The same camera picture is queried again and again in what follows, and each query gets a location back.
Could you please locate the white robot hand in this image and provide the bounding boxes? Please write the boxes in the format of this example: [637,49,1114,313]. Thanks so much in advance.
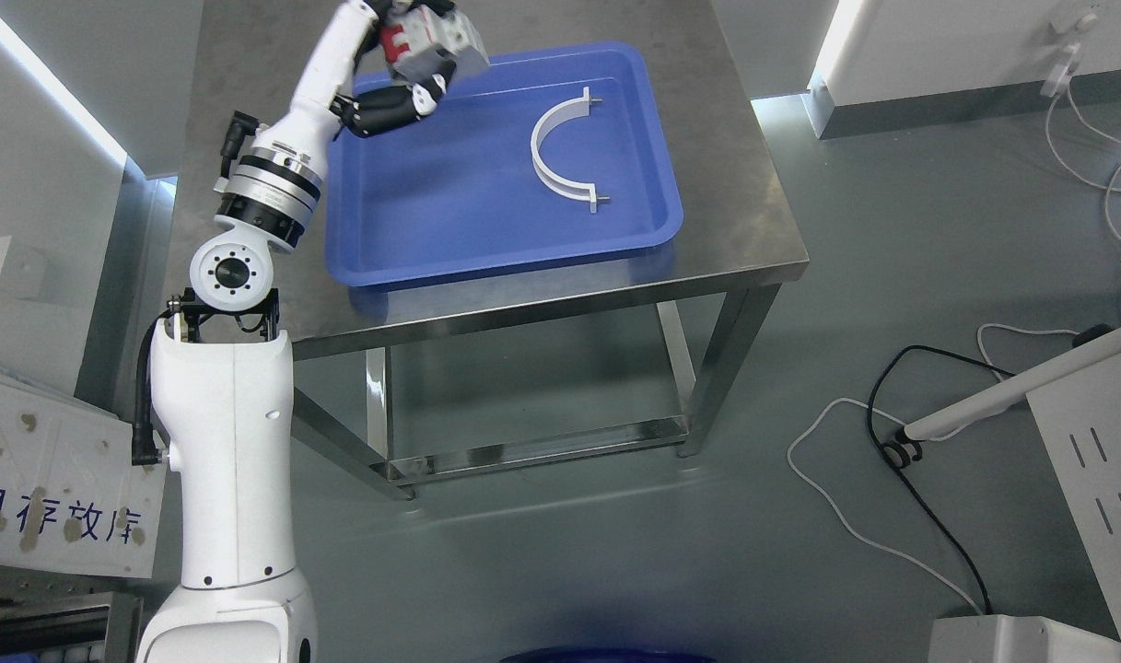
[279,1,458,154]

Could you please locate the white curved bracket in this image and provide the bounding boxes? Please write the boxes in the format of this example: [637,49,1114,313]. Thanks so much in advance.
[528,88,610,215]

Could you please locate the white red circuit breaker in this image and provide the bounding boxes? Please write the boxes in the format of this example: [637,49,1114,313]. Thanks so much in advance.
[380,6,490,81]

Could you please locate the blue plastic tray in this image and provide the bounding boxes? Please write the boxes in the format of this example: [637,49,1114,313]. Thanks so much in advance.
[321,42,683,288]

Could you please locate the white floor cable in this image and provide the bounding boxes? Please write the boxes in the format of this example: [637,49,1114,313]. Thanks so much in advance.
[787,322,1081,616]

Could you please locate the black floor cable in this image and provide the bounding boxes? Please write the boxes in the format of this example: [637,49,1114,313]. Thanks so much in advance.
[867,322,1114,616]

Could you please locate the white wall charger cable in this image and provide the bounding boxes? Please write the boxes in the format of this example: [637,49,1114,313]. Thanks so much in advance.
[1041,11,1121,277]

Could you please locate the stainless steel table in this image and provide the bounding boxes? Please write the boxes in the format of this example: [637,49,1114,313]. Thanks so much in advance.
[279,1,809,500]

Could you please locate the white box device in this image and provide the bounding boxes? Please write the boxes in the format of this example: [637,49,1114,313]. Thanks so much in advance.
[927,614,1121,662]

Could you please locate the white sign board blue text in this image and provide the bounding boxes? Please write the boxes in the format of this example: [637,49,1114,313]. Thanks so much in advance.
[0,375,166,579]

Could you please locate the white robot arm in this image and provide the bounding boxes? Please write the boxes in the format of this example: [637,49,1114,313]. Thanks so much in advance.
[132,1,488,662]

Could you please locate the white slanted pole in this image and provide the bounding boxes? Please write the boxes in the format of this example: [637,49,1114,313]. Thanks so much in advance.
[895,326,1121,442]

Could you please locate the white perforated cabinet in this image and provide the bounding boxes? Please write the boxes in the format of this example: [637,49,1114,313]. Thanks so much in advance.
[1027,354,1121,641]

